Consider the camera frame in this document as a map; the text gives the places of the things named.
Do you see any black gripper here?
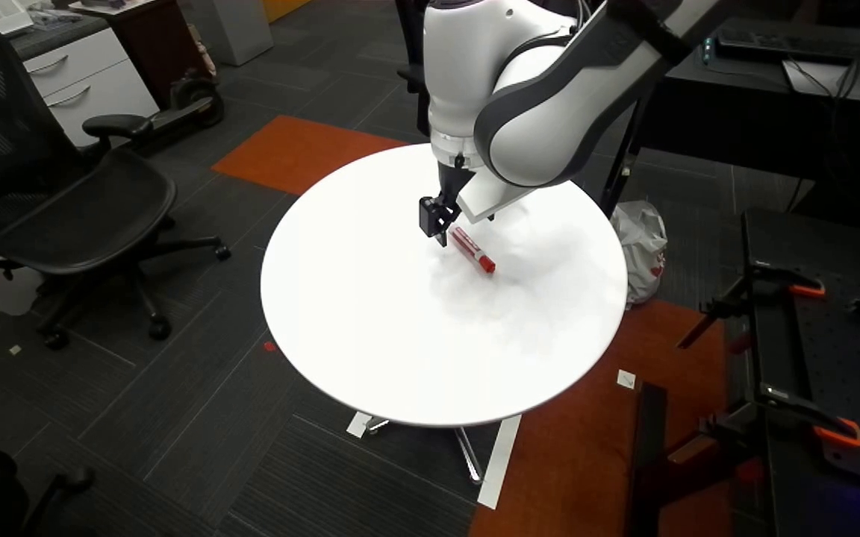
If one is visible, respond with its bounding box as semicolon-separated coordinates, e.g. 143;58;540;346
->
416;154;478;249

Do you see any red Expo marker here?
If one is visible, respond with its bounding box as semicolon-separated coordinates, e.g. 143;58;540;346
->
447;224;501;276

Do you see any white plastic bag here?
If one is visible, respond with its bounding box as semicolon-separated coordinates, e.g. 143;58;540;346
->
610;196;668;306

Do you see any white table base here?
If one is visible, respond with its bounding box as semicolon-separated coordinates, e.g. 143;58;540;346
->
343;409;525;513

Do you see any black kick scooter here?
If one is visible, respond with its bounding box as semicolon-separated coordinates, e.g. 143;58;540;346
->
135;72;226;152

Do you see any grey bin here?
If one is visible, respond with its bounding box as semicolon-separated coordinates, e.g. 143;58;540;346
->
180;0;274;69

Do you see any black office desk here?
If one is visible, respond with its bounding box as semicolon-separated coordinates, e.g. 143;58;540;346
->
596;8;860;212

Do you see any black mesh office chair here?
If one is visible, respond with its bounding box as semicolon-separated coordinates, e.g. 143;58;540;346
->
0;11;232;351

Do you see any white drawer cabinet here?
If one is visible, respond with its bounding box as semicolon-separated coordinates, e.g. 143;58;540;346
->
8;17;163;152

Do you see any black keyboard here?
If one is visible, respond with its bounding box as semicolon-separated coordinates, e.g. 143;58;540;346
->
717;23;860;69

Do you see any white paper sheet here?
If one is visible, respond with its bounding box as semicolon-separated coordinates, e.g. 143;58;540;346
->
783;57;860;106

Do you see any black workbench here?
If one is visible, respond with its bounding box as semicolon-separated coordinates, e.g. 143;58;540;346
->
740;205;860;537

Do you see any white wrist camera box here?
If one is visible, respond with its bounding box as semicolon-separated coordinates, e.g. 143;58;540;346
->
453;170;534;225

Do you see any black upright post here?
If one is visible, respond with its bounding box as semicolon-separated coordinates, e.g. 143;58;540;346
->
626;381;673;537

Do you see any orange handled bar clamp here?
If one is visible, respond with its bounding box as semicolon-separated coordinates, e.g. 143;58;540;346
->
701;381;860;470
679;260;831;351

